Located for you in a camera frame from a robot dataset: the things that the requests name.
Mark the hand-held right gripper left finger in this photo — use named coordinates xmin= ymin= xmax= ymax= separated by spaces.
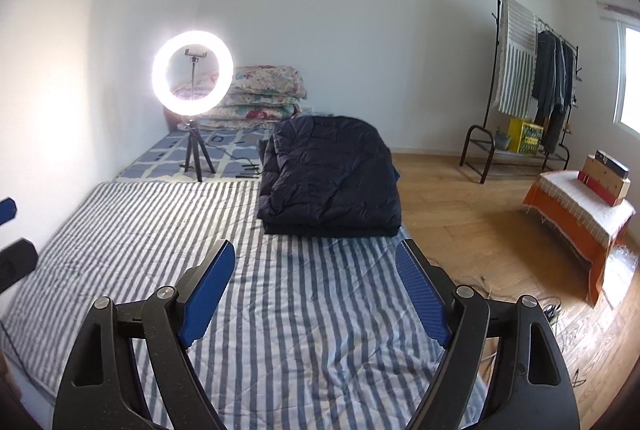
xmin=52 ymin=239 xmax=236 ymax=430

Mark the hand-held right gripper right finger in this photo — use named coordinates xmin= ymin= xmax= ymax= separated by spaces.
xmin=395 ymin=238 xmax=581 ymax=430

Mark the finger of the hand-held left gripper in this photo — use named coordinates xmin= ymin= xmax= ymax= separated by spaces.
xmin=0 ymin=238 xmax=39 ymax=297
xmin=0 ymin=197 xmax=19 ymax=227

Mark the navy puffer jacket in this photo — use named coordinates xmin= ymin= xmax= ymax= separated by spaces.
xmin=256 ymin=115 xmax=404 ymax=239

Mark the black metal clothes rack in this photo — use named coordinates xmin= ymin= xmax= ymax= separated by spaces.
xmin=460 ymin=0 xmax=584 ymax=185

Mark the blue white striped blanket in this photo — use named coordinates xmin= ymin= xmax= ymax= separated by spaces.
xmin=0 ymin=180 xmax=490 ymax=430

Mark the blue patterned mat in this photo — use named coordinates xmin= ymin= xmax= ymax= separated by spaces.
xmin=115 ymin=110 xmax=332 ymax=184

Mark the orange covered bench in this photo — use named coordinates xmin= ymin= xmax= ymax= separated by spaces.
xmin=520 ymin=170 xmax=637 ymax=307

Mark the folded floral quilt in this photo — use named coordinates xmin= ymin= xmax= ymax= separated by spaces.
xmin=200 ymin=105 xmax=302 ymax=129
xmin=219 ymin=92 xmax=302 ymax=112
xmin=231 ymin=65 xmax=307 ymax=99

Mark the yellow crate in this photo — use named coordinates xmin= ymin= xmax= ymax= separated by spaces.
xmin=507 ymin=117 xmax=545 ymax=156

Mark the red box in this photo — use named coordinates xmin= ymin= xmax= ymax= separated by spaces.
xmin=578 ymin=172 xmax=619 ymax=207

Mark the tan cardboard box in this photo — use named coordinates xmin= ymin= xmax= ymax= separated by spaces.
xmin=580 ymin=154 xmax=632 ymax=207

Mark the dark grey hanging garment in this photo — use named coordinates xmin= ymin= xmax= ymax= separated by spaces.
xmin=530 ymin=30 xmax=559 ymax=121
xmin=541 ymin=41 xmax=577 ymax=156

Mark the dark flat box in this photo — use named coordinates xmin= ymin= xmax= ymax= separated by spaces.
xmin=594 ymin=150 xmax=630 ymax=179

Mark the striped hanging cloth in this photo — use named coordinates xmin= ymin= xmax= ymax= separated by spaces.
xmin=492 ymin=0 xmax=538 ymax=120

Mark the window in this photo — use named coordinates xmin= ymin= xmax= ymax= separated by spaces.
xmin=617 ymin=21 xmax=640 ymax=137

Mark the tangle of floor cables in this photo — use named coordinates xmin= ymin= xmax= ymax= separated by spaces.
xmin=452 ymin=275 xmax=583 ymax=383

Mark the black cable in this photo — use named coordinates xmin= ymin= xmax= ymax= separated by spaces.
xmin=212 ymin=142 xmax=263 ymax=178

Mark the ring light on tripod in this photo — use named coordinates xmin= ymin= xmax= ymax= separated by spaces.
xmin=151 ymin=29 xmax=234 ymax=183

